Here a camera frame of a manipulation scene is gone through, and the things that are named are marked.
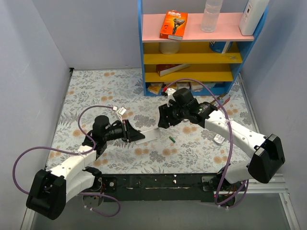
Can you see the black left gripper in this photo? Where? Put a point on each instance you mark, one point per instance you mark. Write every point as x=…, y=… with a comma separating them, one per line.
x=127, y=131

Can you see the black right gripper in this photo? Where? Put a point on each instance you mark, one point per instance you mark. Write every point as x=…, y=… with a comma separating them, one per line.
x=171, y=115

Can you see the white remote with display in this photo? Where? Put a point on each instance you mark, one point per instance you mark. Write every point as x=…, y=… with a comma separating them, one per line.
x=150, y=135

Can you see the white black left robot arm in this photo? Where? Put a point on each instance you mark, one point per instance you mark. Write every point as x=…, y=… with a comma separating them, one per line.
x=51, y=190

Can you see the small white remote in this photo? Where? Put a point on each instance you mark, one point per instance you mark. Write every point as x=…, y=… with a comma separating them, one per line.
x=218, y=139

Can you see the orange white sponge pack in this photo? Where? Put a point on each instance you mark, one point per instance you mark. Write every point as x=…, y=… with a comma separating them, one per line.
x=170, y=85

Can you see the yellow sponge pack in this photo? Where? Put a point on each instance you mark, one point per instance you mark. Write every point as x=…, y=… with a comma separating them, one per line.
x=154, y=89

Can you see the floral table mat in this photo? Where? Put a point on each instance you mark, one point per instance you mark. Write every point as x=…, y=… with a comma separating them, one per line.
x=90, y=93

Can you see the red white carton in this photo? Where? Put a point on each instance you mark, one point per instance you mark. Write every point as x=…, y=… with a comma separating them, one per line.
x=165, y=69

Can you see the red white toothpaste box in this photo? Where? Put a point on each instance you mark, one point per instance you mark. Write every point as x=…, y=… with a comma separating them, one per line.
x=223, y=99

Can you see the blue shelf unit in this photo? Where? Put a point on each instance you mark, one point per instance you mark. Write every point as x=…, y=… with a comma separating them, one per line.
x=206, y=65

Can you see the white cup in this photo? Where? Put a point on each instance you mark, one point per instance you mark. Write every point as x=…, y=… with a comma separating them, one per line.
x=169, y=48

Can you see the blue white can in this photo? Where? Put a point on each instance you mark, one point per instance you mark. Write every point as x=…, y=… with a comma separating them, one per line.
x=220, y=47

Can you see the orange razor box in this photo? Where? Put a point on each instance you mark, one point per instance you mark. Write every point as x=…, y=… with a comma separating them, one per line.
x=174, y=25

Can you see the clear plastic bottle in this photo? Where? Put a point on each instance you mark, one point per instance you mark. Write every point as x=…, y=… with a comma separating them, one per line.
x=210, y=15

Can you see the white rectangular device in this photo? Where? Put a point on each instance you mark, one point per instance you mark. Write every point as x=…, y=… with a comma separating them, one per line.
x=251, y=16

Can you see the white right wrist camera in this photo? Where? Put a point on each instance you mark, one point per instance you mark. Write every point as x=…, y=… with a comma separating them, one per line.
x=168, y=94

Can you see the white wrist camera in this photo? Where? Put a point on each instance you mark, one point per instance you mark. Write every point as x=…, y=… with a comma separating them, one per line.
x=168, y=94
x=120, y=111

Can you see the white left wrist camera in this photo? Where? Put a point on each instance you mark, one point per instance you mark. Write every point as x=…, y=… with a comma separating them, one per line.
x=120, y=111

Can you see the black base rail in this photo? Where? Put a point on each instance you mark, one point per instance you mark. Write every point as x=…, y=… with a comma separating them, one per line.
x=178, y=187

